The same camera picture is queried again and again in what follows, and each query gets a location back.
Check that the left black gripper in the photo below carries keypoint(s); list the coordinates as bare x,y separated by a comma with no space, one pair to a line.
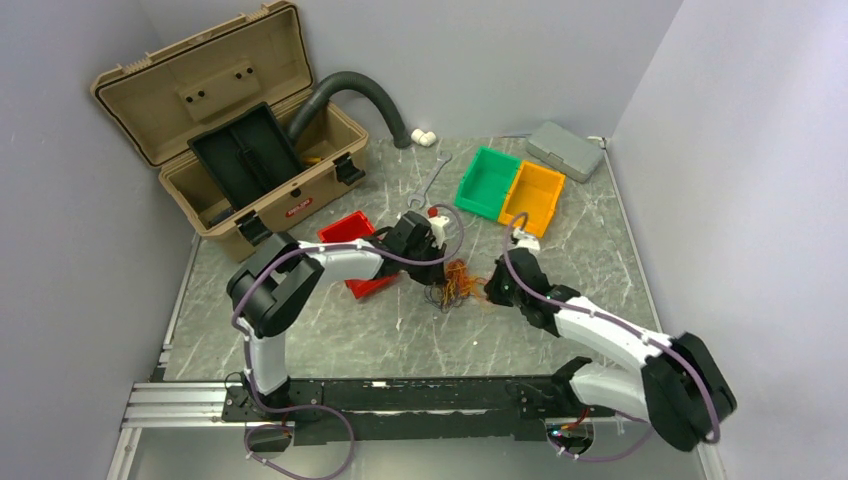
435,274

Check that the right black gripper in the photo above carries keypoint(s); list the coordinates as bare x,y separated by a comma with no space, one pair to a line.
492,287

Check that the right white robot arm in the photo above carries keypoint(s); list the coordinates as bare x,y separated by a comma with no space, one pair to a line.
673,383

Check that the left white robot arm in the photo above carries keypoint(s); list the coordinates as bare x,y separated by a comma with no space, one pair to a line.
270,290

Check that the red plastic bin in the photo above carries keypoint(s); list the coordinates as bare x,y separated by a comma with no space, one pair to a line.
349,228

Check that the silver open-end wrench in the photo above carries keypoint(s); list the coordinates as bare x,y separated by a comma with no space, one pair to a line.
418,198

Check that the green plastic bin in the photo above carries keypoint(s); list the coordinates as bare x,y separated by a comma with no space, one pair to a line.
485,184

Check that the white pipe fitting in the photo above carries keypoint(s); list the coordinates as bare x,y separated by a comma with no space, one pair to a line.
422,138

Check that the orange plastic bin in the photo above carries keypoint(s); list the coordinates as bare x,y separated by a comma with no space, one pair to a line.
535,190

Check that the grey plastic case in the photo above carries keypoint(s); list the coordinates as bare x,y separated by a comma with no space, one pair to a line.
575,157

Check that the black toolbox tray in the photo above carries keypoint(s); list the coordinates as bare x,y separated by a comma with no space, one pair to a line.
249,156

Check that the tan plastic toolbox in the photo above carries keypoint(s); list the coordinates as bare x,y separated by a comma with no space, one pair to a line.
209,79

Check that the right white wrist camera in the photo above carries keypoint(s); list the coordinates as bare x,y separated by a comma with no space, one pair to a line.
523,239

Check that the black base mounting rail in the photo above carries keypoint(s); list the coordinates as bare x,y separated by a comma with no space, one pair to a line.
320,411

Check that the aluminium extrusion frame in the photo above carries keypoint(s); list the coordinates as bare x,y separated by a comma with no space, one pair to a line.
164,405

